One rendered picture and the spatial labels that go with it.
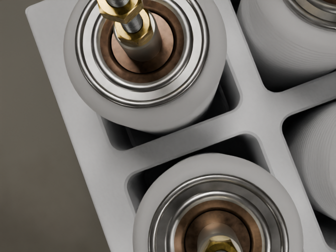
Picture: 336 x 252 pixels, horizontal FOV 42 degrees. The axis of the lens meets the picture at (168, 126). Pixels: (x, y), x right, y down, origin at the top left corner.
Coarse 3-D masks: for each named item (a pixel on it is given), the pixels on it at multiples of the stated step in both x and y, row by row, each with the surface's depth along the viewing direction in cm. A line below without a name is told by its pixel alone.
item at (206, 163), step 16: (192, 160) 25; (208, 160) 24; (224, 160) 24; (240, 160) 25; (160, 176) 25; (176, 176) 24; (192, 176) 24; (240, 176) 24; (256, 176) 24; (272, 176) 25; (160, 192) 24; (272, 192) 24; (144, 208) 25; (288, 208) 24; (144, 224) 24; (288, 224) 24; (144, 240) 24
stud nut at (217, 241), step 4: (208, 240) 21; (212, 240) 20; (216, 240) 20; (220, 240) 20; (224, 240) 20; (228, 240) 20; (208, 244) 20; (212, 244) 20; (216, 244) 20; (220, 244) 20; (224, 244) 20; (228, 244) 20; (232, 244) 20; (204, 248) 21; (208, 248) 20; (212, 248) 20; (216, 248) 20; (220, 248) 20; (224, 248) 20; (228, 248) 20; (232, 248) 20
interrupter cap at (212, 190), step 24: (192, 192) 24; (216, 192) 24; (240, 192) 24; (264, 192) 23; (168, 216) 24; (192, 216) 24; (216, 216) 24; (240, 216) 24; (264, 216) 24; (168, 240) 24; (192, 240) 24; (240, 240) 24; (264, 240) 23; (288, 240) 23
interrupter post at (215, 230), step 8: (208, 224) 24; (216, 224) 23; (224, 224) 24; (200, 232) 24; (208, 232) 22; (216, 232) 21; (224, 232) 21; (232, 232) 22; (200, 240) 22; (232, 240) 21; (200, 248) 21; (240, 248) 21
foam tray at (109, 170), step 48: (48, 0) 33; (48, 48) 32; (240, 48) 31; (240, 96) 31; (288, 96) 31; (96, 144) 32; (144, 144) 32; (192, 144) 31; (240, 144) 42; (96, 192) 32; (144, 192) 39; (288, 192) 31
